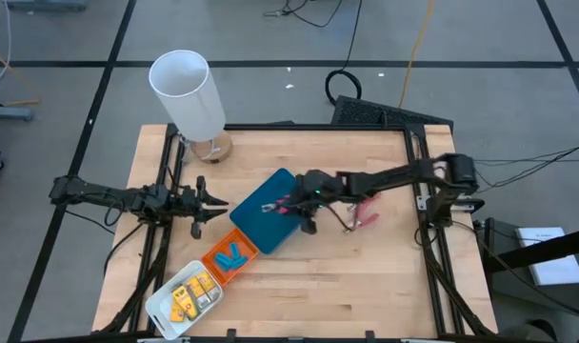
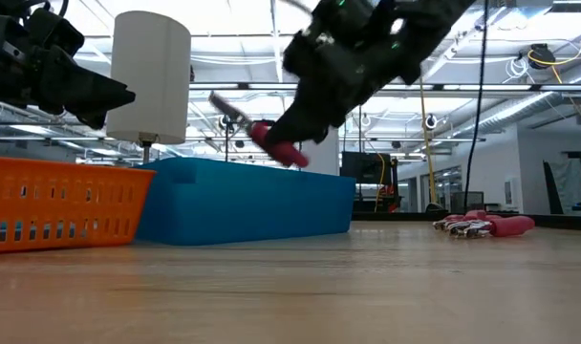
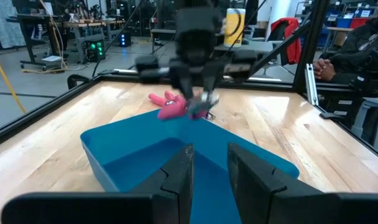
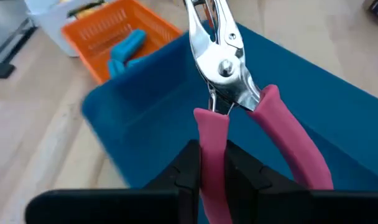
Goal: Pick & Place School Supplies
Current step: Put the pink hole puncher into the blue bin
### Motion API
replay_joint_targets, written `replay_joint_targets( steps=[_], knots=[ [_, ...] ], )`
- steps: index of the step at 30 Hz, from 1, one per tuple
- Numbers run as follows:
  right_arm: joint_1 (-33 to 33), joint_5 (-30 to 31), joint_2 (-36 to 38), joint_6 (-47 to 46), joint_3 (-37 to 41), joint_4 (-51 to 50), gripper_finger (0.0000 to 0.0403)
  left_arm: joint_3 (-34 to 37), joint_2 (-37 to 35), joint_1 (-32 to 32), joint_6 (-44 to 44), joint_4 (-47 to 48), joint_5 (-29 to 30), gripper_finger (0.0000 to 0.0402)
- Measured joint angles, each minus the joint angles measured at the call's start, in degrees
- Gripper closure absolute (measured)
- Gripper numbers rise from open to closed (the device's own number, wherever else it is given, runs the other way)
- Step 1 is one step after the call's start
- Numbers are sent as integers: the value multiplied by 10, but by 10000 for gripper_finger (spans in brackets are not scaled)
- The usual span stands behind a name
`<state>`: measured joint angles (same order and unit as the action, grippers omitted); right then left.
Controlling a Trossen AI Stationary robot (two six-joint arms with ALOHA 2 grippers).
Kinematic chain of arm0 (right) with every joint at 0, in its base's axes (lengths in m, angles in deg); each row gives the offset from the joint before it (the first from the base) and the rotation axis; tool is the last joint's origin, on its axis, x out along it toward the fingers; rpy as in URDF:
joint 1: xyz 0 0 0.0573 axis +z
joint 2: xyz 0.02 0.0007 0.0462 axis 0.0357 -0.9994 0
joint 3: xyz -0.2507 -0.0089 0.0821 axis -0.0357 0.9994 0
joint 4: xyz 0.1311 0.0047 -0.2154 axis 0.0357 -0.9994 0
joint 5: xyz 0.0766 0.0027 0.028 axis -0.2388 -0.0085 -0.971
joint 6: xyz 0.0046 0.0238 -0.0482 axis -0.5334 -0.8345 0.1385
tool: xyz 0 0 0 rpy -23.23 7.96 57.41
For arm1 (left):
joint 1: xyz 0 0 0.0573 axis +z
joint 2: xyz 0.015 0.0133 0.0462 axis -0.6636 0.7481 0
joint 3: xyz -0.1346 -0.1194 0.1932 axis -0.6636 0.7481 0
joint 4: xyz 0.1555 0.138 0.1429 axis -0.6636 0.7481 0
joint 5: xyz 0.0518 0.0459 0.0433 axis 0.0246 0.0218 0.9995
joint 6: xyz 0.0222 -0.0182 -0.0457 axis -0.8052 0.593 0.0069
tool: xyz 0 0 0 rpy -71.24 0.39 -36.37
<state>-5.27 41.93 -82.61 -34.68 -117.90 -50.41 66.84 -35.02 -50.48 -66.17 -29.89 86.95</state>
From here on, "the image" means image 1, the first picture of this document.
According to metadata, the yellow hanging cable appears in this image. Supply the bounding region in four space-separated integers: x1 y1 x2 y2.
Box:
397 0 436 110

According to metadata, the grey furniture foot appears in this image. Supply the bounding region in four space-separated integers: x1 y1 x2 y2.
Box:
0 105 36 123
6 0 89 13

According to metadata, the black equipment stand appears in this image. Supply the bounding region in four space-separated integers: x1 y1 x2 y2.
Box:
482 217 579 343

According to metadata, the black coiled cable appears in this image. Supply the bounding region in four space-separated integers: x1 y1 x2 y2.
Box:
324 0 365 107

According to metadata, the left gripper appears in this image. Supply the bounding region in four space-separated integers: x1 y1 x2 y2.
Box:
173 175 230 239

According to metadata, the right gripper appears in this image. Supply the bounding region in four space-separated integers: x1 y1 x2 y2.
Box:
280 169 346 234

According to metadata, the white plastic bin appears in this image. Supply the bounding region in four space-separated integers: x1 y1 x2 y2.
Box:
144 260 224 343

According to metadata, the white booklet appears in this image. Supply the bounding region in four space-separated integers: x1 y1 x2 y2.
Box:
514 226 579 289

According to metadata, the white shade table lamp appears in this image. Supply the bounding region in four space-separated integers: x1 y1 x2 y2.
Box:
148 49 233 165

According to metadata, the teal plastic bin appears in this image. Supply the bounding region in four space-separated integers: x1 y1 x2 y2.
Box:
229 167 321 255

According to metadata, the orange slotted plastic basket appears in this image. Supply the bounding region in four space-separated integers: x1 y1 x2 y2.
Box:
200 228 261 288

